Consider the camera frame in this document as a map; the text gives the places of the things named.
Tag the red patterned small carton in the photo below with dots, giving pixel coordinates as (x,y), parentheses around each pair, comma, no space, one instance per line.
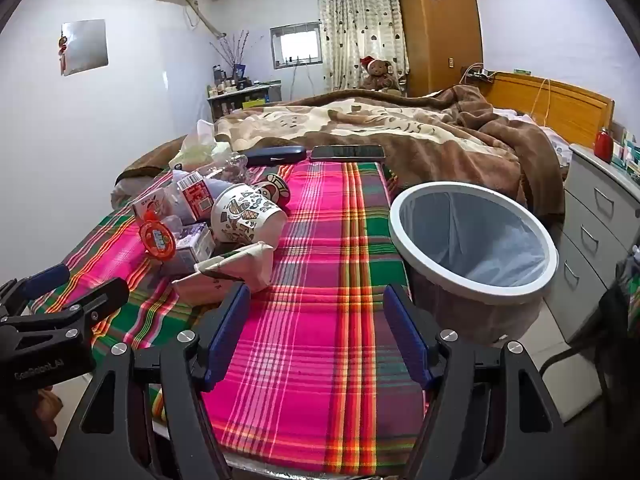
(195,195)

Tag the small blue card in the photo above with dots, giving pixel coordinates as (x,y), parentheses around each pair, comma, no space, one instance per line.
(239,71)

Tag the crushed beige paper box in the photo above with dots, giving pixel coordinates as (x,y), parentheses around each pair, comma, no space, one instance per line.
(235,265)

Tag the wooden headboard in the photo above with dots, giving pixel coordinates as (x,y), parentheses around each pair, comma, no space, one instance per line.
(550,105)

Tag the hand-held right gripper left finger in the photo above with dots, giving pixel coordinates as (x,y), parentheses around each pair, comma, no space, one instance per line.
(227,340)

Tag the patterned white paper cup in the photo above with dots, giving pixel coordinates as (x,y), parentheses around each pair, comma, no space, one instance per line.
(240,212)

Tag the brown printed blanket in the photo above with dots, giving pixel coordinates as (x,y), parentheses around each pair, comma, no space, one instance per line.
(425,145)

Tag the power strip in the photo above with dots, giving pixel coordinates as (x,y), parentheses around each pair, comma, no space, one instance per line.
(480,75)

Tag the colourful plaid bag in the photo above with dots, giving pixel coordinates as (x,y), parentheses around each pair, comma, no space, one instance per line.
(635,300)

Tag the white orange small carton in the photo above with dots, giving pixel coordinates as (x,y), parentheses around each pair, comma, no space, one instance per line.
(152,202)

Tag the heart patterned curtain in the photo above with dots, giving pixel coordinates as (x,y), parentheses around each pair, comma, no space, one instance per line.
(350,25)

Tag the small window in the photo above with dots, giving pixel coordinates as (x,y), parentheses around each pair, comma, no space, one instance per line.
(297,42)

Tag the soft tissue pack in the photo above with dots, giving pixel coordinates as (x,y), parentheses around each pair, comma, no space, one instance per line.
(192,152)

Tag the red cartoon drink can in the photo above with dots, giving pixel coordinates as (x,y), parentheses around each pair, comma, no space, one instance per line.
(277,190)

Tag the grey drawer nightstand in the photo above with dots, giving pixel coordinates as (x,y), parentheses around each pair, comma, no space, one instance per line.
(585,210)

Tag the wooden wardrobe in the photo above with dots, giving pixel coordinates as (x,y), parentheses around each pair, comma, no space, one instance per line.
(435,35)

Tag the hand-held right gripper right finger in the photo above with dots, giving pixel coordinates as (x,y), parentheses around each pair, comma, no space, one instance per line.
(407,340)

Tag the cluttered side shelf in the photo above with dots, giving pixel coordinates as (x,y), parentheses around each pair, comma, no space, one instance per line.
(240,97)

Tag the silver wall panel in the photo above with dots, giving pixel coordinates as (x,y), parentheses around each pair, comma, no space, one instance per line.
(85,47)

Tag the black smartphone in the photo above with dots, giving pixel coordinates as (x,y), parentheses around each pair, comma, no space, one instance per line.
(347,153)

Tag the dark blue glasses case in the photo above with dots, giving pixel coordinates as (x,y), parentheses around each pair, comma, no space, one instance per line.
(275,155)

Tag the round white-rimmed bin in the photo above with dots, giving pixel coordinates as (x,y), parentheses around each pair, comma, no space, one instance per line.
(475,245)

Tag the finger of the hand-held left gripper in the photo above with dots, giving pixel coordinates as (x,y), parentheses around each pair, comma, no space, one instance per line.
(45,277)
(100,297)

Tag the pile of small boxes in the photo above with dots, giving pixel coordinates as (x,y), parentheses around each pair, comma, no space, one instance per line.
(627,152)

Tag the dried branches in vase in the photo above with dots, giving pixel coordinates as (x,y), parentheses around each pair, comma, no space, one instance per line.
(232,55)

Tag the white pink bedsheet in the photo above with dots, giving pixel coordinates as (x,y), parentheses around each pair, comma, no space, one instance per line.
(550,135)

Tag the red jar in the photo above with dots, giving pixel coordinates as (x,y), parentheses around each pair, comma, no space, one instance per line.
(603,146)

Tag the wrapped air conditioner pipe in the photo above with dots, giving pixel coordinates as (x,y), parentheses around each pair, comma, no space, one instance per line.
(200,15)

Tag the teddy bear with red hat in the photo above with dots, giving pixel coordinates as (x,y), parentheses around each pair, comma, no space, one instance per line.
(379,75)

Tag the orange lidded plastic cup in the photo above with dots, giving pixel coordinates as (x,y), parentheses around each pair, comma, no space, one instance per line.
(157,237)

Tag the red hanging ornament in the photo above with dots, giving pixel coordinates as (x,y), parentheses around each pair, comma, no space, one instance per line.
(62,52)

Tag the pink green plaid cloth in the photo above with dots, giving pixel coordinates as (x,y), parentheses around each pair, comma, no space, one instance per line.
(320,310)

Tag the black metal frame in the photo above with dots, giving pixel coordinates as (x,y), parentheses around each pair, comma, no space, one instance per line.
(612,320)

